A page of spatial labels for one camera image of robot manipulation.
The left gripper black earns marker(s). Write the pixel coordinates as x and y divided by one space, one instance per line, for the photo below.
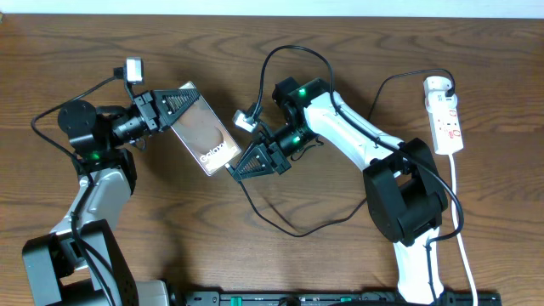
158 118

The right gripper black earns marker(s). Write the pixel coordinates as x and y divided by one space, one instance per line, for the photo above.
279 162

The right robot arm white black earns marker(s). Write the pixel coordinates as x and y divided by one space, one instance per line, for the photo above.
404 198

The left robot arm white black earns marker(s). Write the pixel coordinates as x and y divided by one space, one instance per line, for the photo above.
79 261

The white charger plug adapter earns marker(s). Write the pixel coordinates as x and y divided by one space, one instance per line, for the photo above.
436 83

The white power strip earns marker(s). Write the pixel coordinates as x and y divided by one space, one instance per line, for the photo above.
444 122

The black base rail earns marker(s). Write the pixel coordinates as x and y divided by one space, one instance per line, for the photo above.
208 298

